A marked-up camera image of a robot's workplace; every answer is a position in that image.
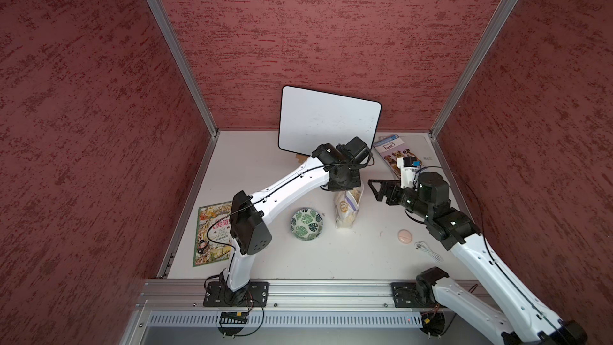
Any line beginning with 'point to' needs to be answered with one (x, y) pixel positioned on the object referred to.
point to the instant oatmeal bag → (347, 205)
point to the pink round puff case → (405, 235)
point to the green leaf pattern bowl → (306, 224)
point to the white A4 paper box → (422, 146)
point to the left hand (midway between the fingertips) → (349, 188)
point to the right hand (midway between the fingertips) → (375, 186)
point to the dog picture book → (393, 148)
